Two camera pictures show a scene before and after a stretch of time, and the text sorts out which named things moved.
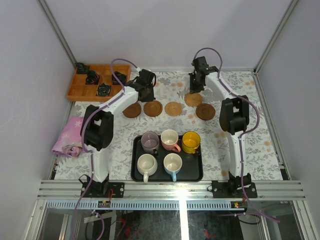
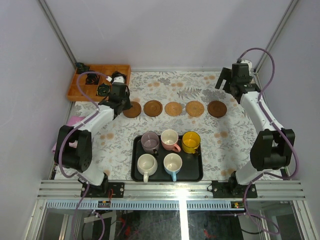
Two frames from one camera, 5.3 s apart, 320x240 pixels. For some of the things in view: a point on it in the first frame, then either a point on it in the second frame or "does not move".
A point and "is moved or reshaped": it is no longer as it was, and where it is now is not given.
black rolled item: x=82 y=68 does not move
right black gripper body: x=194 y=86 → x=232 y=83
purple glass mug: x=150 y=141 does not move
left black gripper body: x=145 y=94 → x=117 y=75
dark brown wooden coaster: x=132 y=110 does not move
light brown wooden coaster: x=152 y=108 does not move
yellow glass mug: x=191 y=141 does not move
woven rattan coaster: x=173 y=108 does not move
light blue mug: x=172 y=164 does not move
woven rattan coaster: x=193 y=99 → x=194 y=108
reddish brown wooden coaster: x=205 y=111 is moved or reshaped
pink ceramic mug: x=169 y=140 does not move
